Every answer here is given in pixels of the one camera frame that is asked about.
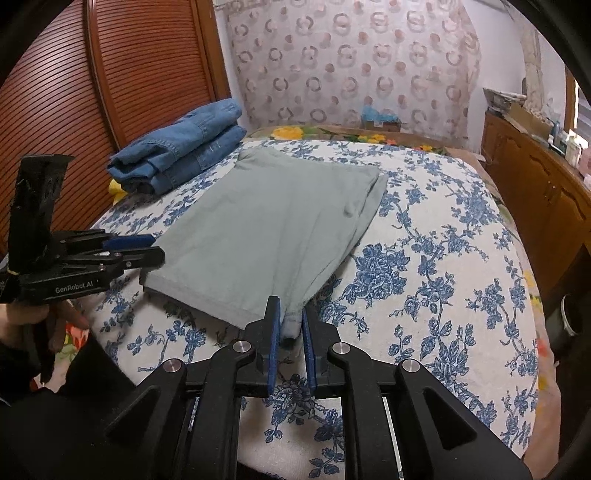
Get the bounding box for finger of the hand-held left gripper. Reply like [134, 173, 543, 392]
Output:
[99, 246, 166, 274]
[99, 234, 156, 252]

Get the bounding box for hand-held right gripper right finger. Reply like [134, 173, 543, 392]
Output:
[301, 305, 532, 480]

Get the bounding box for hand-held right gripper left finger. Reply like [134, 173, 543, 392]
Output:
[105, 295, 282, 480]

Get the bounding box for grey-green polo shirt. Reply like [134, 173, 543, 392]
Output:
[140, 148, 389, 349]

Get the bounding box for person's left hand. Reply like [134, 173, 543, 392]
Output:
[0, 299, 92, 365]

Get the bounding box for folded blue jeans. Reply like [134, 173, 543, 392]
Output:
[108, 98, 247, 195]

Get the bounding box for blue floral bedsheet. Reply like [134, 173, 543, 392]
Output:
[88, 138, 541, 480]

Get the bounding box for wooden louvred wardrobe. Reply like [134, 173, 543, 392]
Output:
[0, 0, 232, 259]

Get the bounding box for flowered blanket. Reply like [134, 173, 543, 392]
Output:
[62, 122, 561, 467]

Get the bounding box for small cardboard box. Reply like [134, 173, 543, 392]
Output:
[360, 117, 402, 133]

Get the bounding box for blue plastic bag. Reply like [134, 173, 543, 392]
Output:
[360, 105, 402, 123]

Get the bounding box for wooden cabinet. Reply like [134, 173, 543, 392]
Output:
[480, 111, 591, 296]

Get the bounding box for flat cardboard box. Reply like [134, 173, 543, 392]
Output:
[503, 102, 552, 139]

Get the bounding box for stack of papers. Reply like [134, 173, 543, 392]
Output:
[482, 88, 527, 112]

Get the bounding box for beige window curtain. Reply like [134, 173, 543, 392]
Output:
[519, 18, 543, 107]

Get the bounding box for ring-patterned sheer curtain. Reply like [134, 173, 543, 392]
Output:
[225, 0, 481, 151]

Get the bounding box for wooden window frame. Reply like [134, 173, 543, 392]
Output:
[563, 69, 583, 134]

